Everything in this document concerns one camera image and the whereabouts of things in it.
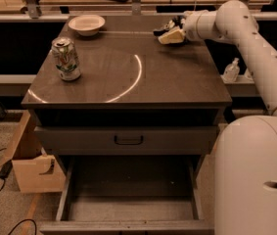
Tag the green soda can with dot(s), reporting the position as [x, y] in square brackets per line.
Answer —
[66, 59]

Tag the black power adapter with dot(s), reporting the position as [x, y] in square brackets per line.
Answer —
[5, 169]

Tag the clear sanitizer bottle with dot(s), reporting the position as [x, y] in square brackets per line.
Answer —
[247, 75]
[231, 71]

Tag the wooden box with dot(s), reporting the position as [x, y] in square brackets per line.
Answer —
[35, 171]

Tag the blue chip bag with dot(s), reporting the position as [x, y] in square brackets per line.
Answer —
[160, 31]

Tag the clear sanitizer bottle right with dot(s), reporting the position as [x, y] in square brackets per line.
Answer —
[247, 75]

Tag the closed top drawer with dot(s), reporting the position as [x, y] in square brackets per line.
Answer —
[126, 141]

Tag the white ceramic bowl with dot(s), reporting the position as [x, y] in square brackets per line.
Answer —
[87, 25]

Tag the clear sanitizer bottle left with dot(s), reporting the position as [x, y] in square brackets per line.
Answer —
[231, 71]

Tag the grey drawer cabinet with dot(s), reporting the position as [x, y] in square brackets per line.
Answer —
[128, 79]

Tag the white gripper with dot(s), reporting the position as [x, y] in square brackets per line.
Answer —
[191, 25]

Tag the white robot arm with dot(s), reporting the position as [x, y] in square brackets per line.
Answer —
[245, 173]

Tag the open middle drawer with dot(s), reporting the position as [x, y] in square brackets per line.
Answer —
[129, 195]

